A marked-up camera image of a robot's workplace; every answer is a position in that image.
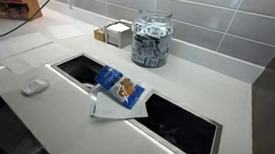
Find blue pretzel crisps packet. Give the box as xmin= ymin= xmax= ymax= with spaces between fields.
xmin=92 ymin=63 xmax=147 ymax=112

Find small blue white sachets pile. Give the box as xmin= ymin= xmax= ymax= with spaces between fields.
xmin=131 ymin=19 xmax=173 ymax=68

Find white paper napkin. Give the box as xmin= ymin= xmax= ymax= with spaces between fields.
xmin=90 ymin=77 xmax=155 ymax=124

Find wooden condiment box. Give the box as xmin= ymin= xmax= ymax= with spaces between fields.
xmin=92 ymin=26 xmax=108 ymax=43

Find glass jar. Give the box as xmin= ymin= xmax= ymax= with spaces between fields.
xmin=128 ymin=7 xmax=176 ymax=70

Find clear laminated sheet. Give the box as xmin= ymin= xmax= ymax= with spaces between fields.
xmin=0 ymin=29 xmax=54 ymax=64
xmin=44 ymin=22 xmax=85 ymax=43
xmin=0 ymin=38 xmax=75 ymax=81

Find white crumpled paper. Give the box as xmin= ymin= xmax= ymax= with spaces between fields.
xmin=21 ymin=75 xmax=51 ymax=98

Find stainless steel trash chute frame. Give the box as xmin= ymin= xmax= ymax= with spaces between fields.
xmin=42 ymin=48 xmax=229 ymax=154

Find black power cable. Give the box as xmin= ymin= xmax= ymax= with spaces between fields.
xmin=0 ymin=0 xmax=76 ymax=50

